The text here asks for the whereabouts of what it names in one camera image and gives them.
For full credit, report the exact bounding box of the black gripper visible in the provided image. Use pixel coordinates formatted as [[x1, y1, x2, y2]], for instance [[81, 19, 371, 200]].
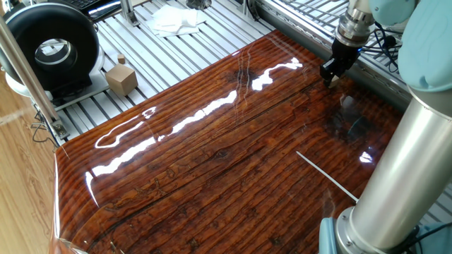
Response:
[[319, 37, 362, 86]]

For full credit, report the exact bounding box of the glossy wood grain mat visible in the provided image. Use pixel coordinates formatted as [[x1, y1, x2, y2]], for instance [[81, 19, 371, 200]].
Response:
[[49, 30, 405, 254]]

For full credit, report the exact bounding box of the dark round metal object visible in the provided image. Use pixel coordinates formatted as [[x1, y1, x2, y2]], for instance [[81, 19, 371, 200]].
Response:
[[185, 0, 213, 11]]

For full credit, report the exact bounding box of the white cloth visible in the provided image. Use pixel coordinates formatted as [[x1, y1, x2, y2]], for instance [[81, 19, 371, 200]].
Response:
[[145, 4, 208, 38]]

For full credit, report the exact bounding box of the large wooden cube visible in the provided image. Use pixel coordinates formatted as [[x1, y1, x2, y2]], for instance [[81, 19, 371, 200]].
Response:
[[105, 63, 139, 97]]

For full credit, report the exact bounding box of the black keyboard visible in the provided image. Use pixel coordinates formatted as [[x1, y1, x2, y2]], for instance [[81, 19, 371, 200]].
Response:
[[63, 0, 121, 19]]

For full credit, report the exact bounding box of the black cable with plug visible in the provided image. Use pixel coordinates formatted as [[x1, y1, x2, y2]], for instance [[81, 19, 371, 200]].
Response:
[[359, 20, 405, 75]]

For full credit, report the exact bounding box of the white cable tie tail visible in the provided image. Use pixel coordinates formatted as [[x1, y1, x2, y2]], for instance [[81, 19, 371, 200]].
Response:
[[295, 150, 359, 204]]

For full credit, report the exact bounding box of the short aluminium bracket post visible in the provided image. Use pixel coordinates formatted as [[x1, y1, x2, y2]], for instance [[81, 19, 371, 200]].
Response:
[[119, 0, 141, 28]]

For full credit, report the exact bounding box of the white fan base plate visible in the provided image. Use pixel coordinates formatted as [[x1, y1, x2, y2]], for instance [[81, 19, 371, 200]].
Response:
[[5, 47, 110, 111]]

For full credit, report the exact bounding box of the aluminium frame post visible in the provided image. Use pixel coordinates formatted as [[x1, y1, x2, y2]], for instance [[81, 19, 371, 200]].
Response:
[[0, 16, 70, 140]]

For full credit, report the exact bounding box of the thin black cable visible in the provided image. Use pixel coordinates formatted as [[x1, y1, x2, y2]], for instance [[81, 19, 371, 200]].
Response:
[[30, 109, 59, 146]]

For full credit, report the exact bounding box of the black round duct fan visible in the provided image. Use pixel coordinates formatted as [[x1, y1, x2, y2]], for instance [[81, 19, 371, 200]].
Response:
[[0, 2, 101, 93]]

